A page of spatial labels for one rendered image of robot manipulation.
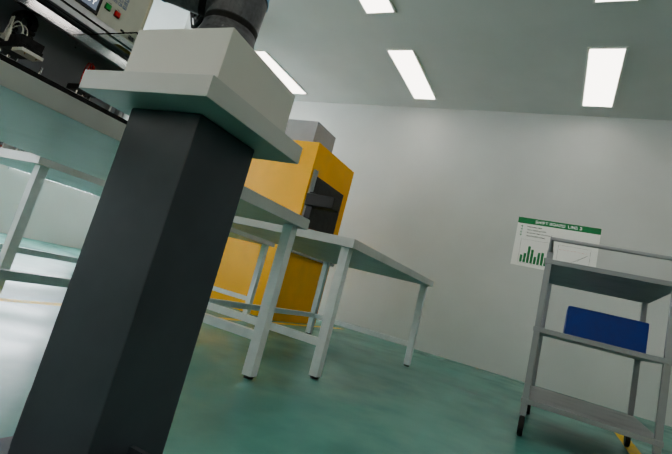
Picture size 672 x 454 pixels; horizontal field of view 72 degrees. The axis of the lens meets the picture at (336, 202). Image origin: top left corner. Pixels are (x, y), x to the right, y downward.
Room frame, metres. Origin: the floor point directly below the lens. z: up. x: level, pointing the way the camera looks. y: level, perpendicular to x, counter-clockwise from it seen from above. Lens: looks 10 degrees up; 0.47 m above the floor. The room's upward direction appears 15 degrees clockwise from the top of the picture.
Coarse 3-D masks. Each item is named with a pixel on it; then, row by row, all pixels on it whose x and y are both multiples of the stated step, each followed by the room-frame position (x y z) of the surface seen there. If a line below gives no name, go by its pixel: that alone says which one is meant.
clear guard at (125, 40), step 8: (128, 32) 1.34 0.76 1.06; (136, 32) 1.33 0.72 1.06; (96, 40) 1.46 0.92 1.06; (104, 40) 1.44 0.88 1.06; (112, 40) 1.43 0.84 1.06; (120, 40) 1.41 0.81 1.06; (128, 40) 1.39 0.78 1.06; (112, 48) 1.49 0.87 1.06; (120, 48) 1.48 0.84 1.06; (128, 48) 1.46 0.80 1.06; (120, 56) 1.55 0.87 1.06; (128, 56) 1.53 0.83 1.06
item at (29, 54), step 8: (8, 40) 1.23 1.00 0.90; (16, 40) 1.20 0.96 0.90; (24, 40) 1.21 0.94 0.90; (32, 40) 1.23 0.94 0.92; (0, 48) 1.25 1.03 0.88; (8, 48) 1.24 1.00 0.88; (16, 48) 1.21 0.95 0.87; (24, 48) 1.20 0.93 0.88; (32, 48) 1.23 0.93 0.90; (40, 48) 1.25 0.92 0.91; (8, 56) 1.27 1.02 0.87; (16, 56) 1.29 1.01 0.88; (24, 56) 1.24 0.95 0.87; (32, 56) 1.22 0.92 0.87; (40, 56) 1.26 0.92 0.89
